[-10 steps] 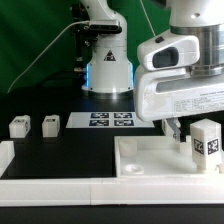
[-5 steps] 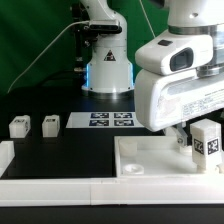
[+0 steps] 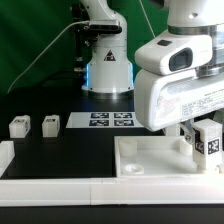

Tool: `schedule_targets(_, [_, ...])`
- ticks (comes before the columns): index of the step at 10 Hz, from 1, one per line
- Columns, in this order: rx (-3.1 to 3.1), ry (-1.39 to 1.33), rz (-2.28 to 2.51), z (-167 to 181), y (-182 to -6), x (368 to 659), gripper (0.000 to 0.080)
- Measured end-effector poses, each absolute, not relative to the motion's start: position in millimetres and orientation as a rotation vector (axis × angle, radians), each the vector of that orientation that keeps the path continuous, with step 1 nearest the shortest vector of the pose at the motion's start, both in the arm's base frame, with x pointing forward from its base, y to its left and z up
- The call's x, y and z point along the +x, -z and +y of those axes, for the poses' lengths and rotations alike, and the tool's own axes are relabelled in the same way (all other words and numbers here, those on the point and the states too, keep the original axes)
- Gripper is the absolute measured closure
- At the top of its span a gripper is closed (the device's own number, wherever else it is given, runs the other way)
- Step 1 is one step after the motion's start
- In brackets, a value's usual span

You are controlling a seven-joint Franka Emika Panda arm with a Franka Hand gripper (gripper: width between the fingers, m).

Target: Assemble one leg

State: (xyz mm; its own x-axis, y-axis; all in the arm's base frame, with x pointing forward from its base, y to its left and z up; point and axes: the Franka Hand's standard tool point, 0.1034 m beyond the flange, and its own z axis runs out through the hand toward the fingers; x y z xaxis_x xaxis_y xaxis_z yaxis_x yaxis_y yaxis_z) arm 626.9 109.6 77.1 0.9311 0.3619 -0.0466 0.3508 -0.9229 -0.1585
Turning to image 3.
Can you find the black post behind robot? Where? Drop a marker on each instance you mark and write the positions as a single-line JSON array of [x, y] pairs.
[[76, 11]]

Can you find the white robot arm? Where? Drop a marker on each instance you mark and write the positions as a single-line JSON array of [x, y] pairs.
[[109, 73]]

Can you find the white sheet with markers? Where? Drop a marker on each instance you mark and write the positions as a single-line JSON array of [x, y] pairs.
[[102, 120]]

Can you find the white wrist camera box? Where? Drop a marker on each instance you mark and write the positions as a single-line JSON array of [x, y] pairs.
[[169, 53]]

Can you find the white square tabletop part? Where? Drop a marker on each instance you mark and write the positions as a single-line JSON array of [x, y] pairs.
[[155, 157]]

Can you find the white left obstacle block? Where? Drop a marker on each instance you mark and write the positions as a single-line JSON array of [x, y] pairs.
[[7, 154]]

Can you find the white front obstacle bar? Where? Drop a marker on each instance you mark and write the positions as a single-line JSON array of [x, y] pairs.
[[199, 189]]

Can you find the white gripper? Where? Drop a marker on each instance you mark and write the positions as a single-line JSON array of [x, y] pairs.
[[162, 101]]

